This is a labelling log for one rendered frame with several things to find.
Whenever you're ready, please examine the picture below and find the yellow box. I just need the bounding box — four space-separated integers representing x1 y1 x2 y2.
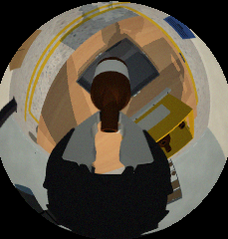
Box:
134 94 194 159

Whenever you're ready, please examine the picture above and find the dark brown bottle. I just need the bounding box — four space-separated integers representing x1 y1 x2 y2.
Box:
90 57 131 132
157 134 171 152
179 121 185 129
159 137 167 145

